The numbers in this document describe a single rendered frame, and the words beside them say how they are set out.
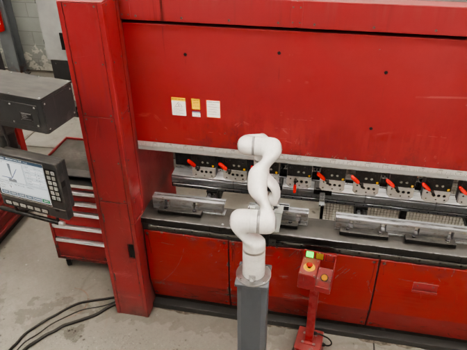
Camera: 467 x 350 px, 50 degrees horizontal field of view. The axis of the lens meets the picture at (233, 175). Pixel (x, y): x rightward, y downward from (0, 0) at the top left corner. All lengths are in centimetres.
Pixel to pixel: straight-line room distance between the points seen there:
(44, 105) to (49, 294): 207
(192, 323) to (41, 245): 166
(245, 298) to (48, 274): 214
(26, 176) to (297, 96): 152
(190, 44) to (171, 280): 173
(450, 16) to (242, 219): 138
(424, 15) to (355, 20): 32
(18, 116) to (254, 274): 144
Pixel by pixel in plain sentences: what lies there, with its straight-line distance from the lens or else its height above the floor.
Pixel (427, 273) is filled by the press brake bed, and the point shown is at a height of 71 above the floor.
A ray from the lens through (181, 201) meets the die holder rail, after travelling 336.
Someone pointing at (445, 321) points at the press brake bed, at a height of 31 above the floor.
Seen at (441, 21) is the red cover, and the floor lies 223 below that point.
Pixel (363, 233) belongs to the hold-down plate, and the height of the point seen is 90.
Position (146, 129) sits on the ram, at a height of 149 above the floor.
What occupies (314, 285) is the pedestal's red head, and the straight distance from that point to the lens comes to 313.
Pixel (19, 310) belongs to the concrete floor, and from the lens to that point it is 425.
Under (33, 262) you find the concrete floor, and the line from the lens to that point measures 462.
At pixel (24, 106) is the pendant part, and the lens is 263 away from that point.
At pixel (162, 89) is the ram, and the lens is 296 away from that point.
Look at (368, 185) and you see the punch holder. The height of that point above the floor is 124.
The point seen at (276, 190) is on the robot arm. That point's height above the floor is 130.
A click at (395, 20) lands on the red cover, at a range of 265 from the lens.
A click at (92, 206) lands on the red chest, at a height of 71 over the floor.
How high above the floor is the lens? 291
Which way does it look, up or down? 33 degrees down
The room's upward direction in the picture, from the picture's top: 1 degrees counter-clockwise
